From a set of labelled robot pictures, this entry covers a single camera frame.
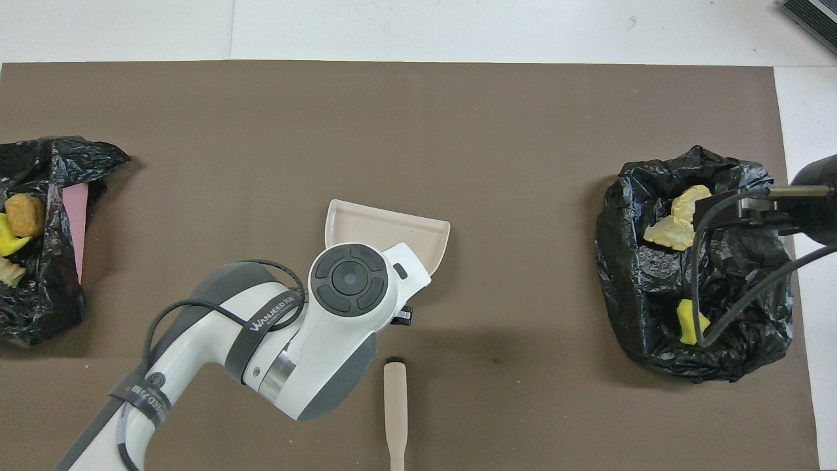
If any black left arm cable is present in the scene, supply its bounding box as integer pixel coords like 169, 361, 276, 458
116, 259, 308, 471

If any crumpled black trash bag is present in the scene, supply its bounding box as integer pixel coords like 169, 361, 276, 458
0, 136, 131, 346

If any orange ridged bread chunk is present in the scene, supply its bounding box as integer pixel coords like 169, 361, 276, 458
671, 184, 713, 223

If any pink bin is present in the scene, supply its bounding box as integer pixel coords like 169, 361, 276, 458
63, 183, 89, 285

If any beige plastic dustpan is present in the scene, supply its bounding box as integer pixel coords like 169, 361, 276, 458
325, 199, 451, 275

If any black trash bag lined bin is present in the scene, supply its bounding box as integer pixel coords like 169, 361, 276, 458
595, 145, 795, 383

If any dark ribbed panel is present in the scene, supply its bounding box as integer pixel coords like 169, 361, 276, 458
777, 0, 837, 56

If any brown table mat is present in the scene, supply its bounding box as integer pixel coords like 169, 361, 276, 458
0, 61, 821, 471

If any brown cork-like bread roll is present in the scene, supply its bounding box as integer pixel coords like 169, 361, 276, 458
5, 193, 46, 238

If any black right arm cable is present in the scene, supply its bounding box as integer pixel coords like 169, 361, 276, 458
690, 185, 837, 348

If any pale ridged bread chunk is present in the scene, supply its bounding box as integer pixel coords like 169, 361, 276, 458
0, 257, 27, 288

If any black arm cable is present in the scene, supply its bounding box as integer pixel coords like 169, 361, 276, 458
116, 259, 308, 471
690, 185, 837, 348

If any beige brush with black bristles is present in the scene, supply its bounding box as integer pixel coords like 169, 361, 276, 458
383, 357, 409, 471

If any small yellow sponge piece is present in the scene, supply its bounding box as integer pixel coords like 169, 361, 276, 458
677, 300, 711, 346

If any pale yellow bread chunk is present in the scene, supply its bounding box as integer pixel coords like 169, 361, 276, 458
643, 215, 697, 252

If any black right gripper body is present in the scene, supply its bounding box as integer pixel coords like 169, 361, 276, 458
778, 154, 837, 247

